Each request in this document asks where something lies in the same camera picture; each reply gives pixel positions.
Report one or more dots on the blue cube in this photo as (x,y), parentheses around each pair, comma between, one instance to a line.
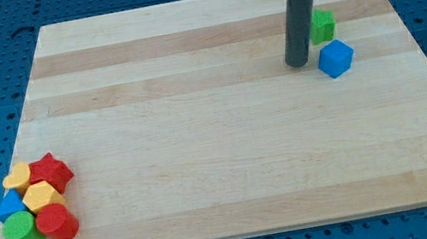
(335,58)

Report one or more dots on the light wooden board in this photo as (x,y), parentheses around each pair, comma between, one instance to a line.
(183,121)

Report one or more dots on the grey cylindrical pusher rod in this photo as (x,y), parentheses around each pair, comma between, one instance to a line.
(298,19)

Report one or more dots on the green star block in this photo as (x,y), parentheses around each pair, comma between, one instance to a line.
(322,26)

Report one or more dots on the red star block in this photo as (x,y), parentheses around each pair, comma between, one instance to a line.
(51,170)

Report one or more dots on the red cylinder block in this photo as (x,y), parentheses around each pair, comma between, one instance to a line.
(57,222)

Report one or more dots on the yellow hexagon block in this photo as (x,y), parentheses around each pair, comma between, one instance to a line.
(41,194)

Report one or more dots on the yellow heart block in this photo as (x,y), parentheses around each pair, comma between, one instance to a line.
(18,178)

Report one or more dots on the blue triangle block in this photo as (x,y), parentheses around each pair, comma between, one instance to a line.
(10,204)

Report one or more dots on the green cylinder block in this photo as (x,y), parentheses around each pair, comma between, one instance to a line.
(21,225)

